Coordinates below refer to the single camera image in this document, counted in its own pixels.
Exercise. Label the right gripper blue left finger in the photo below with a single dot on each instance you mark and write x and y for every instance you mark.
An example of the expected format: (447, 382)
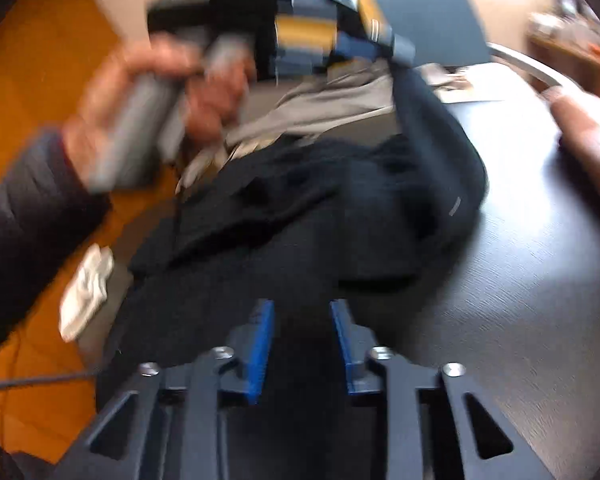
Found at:
(166, 423)

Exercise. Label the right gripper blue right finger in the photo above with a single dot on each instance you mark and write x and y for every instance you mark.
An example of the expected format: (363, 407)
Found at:
(435, 423)

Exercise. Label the dark navy knit sweater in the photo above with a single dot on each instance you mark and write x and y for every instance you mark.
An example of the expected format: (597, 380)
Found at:
(300, 224)

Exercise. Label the left forearm dark sleeve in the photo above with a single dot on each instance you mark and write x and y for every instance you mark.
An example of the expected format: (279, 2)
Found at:
(45, 214)

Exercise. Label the person's left hand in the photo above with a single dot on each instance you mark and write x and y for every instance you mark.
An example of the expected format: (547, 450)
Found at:
(145, 98)

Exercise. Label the grey hoodie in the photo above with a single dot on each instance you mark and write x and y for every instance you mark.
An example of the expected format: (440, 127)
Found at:
(354, 91)

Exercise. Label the grey yellow blue armchair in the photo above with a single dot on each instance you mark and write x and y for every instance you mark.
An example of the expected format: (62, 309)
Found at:
(449, 32)

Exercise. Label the wooden wardrobe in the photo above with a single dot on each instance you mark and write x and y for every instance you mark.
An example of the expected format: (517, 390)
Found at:
(62, 69)

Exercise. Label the white cloth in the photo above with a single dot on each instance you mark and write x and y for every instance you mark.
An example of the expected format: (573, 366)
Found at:
(86, 292)

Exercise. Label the white printed cushion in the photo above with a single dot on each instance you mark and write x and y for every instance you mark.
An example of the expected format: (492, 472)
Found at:
(458, 85)

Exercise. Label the wooden desk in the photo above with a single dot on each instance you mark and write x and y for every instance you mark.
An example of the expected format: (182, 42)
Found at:
(569, 45)

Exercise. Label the pink knit sweater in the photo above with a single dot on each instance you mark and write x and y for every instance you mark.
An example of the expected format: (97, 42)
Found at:
(577, 115)

